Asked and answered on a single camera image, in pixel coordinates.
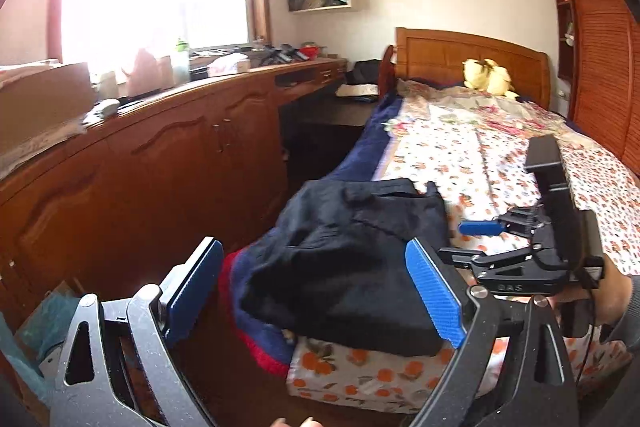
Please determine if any red and navy blanket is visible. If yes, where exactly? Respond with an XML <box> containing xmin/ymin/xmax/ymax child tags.
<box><xmin>220</xmin><ymin>252</ymin><xmax>296</xmax><ymax>375</ymax></box>

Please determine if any yellow plush toy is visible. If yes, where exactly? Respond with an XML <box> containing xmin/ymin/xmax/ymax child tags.
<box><xmin>462</xmin><ymin>58</ymin><xmax>518</xmax><ymax>100</ymax></box>

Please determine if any teal plastic bag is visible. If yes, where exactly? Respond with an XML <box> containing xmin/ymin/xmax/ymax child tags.
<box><xmin>15</xmin><ymin>292</ymin><xmax>81</xmax><ymax>378</ymax></box>

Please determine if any person's left hand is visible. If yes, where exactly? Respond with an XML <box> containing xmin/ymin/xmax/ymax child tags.
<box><xmin>270</xmin><ymin>417</ymin><xmax>326</xmax><ymax>427</ymax></box>

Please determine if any wooden chair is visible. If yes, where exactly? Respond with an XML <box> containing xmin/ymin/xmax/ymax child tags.
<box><xmin>377</xmin><ymin>44</ymin><xmax>401</xmax><ymax>100</ymax></box>

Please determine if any black coat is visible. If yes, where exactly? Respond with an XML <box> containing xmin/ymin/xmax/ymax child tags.
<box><xmin>239</xmin><ymin>178</ymin><xmax>458</xmax><ymax>357</ymax></box>

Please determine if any wooden slatted wardrobe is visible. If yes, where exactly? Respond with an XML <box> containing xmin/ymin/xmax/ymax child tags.
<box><xmin>540</xmin><ymin>0</ymin><xmax>640</xmax><ymax>180</ymax></box>

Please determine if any person's right hand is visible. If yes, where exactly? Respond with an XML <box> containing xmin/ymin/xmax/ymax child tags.
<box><xmin>595</xmin><ymin>256</ymin><xmax>630</xmax><ymax>327</ymax></box>

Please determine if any tissue box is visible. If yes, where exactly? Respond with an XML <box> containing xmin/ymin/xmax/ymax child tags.
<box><xmin>207</xmin><ymin>54</ymin><xmax>251</xmax><ymax>74</ymax></box>

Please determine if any black bag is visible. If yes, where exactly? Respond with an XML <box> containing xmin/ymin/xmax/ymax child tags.
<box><xmin>347</xmin><ymin>59</ymin><xmax>383</xmax><ymax>85</ymax></box>

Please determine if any green bottle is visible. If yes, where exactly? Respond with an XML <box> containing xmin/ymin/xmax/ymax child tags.
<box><xmin>172</xmin><ymin>38</ymin><xmax>192</xmax><ymax>82</ymax></box>

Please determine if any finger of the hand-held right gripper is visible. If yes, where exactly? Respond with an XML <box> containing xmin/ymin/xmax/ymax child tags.
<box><xmin>459</xmin><ymin>206</ymin><xmax>550</xmax><ymax>238</ymax></box>
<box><xmin>439</xmin><ymin>241</ymin><xmax>535</xmax><ymax>267</ymax></box>

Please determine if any wooden desk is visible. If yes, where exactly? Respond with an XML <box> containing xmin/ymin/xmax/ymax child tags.
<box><xmin>0</xmin><ymin>57</ymin><xmax>348</xmax><ymax>408</ymax></box>

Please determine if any person's right forearm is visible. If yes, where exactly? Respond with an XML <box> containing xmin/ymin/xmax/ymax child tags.
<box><xmin>597</xmin><ymin>274</ymin><xmax>640</xmax><ymax>360</ymax></box>

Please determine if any large cardboard box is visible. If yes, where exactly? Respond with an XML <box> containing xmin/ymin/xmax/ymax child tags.
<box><xmin>0</xmin><ymin>62</ymin><xmax>96</xmax><ymax>152</ymax></box>

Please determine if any wooden headboard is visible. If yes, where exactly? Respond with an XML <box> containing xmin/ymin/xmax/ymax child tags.
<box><xmin>395</xmin><ymin>27</ymin><xmax>551</xmax><ymax>110</ymax></box>

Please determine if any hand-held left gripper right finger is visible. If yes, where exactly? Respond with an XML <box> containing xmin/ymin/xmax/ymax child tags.
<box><xmin>405</xmin><ymin>237</ymin><xmax>581</xmax><ymax>427</ymax></box>

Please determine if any pink floral blanket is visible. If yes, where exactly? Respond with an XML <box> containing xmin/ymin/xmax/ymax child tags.
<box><xmin>382</xmin><ymin>79</ymin><xmax>568</xmax><ymax>142</ymax></box>

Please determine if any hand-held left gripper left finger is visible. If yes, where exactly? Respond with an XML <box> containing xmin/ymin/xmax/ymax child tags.
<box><xmin>50</xmin><ymin>236</ymin><xmax>224</xmax><ymax>427</ymax></box>

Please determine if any bed with floral sheet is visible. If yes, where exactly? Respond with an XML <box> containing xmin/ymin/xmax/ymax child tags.
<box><xmin>287</xmin><ymin>107</ymin><xmax>640</xmax><ymax>413</ymax></box>

